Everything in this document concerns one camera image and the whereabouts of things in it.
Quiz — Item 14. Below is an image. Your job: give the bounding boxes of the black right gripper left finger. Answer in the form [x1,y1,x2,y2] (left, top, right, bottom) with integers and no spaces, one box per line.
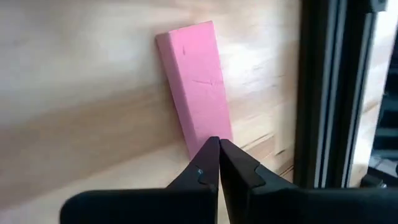
[60,136,220,224]

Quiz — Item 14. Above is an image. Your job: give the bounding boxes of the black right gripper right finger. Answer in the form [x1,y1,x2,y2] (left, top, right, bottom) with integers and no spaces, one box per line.
[220,139,398,224]

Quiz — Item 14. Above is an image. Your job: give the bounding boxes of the pink wooden block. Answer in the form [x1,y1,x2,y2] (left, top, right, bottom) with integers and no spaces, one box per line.
[155,21,233,161]

